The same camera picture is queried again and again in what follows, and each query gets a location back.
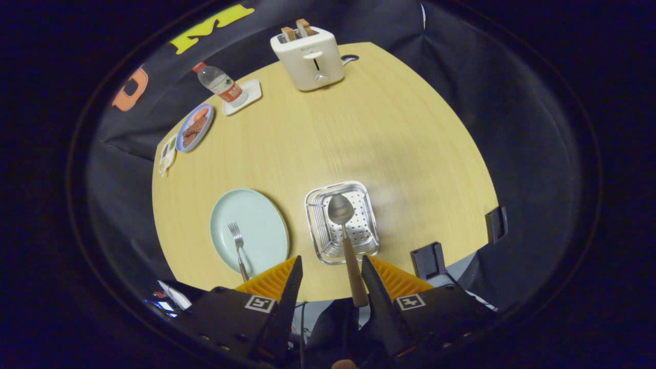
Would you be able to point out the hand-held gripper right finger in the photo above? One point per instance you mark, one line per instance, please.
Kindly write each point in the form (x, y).
(382, 312)

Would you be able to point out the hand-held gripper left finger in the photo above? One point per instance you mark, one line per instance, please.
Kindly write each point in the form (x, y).
(289, 302)

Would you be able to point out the light green plate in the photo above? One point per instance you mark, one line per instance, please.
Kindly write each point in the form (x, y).
(261, 225)

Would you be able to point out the metal perforated basket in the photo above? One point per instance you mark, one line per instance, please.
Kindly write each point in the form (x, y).
(366, 225)

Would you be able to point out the white divided dish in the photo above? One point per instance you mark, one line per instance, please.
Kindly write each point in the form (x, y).
(168, 154)

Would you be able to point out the blue plate with food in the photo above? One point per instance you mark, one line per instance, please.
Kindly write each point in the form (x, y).
(195, 128)

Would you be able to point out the white square coaster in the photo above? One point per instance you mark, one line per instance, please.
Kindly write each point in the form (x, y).
(253, 92)

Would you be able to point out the clear water bottle red label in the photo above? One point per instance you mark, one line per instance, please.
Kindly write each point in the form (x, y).
(223, 84)

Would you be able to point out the white toaster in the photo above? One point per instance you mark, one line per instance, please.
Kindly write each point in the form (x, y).
(307, 66)

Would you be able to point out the brown toast slice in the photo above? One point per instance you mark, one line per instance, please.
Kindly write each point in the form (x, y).
(288, 34)
(304, 27)

